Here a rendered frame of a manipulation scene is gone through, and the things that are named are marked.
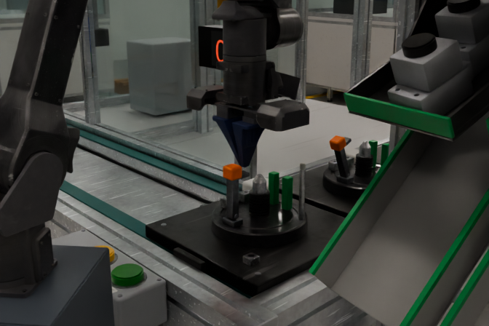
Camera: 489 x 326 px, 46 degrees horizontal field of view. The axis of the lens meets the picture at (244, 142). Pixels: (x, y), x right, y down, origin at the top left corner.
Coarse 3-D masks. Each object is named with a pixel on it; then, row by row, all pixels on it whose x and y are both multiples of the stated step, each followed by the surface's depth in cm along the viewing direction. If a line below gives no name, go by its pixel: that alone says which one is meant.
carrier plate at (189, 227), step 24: (192, 216) 88; (312, 216) 88; (336, 216) 88; (168, 240) 81; (192, 240) 80; (216, 240) 80; (312, 240) 80; (216, 264) 74; (240, 264) 74; (264, 264) 74; (288, 264) 74; (312, 264) 75; (240, 288) 71; (264, 288) 69
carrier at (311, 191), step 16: (368, 144) 99; (384, 144) 101; (352, 160) 105; (368, 160) 99; (384, 160) 102; (320, 176) 106; (336, 176) 100; (352, 176) 100; (368, 176) 99; (320, 192) 98; (336, 192) 97; (352, 192) 95; (320, 208) 93; (336, 208) 91
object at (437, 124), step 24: (432, 0) 62; (432, 24) 63; (384, 72) 61; (480, 72) 57; (360, 96) 57; (384, 96) 60; (480, 96) 50; (384, 120) 56; (408, 120) 53; (432, 120) 50; (456, 120) 49
